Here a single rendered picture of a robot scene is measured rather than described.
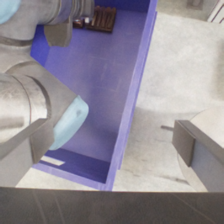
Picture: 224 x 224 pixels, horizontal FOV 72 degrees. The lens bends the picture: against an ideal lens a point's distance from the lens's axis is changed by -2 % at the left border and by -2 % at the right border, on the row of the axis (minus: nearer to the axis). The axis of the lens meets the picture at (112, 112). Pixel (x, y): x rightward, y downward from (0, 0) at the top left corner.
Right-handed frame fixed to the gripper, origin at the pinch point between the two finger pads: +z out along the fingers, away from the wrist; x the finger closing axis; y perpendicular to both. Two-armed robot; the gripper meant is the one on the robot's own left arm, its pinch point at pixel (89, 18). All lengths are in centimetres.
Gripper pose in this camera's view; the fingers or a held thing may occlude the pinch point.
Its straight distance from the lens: 58.7
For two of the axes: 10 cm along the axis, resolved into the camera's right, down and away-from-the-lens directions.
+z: 2.5, -4.6, 8.5
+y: 1.2, -8.6, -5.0
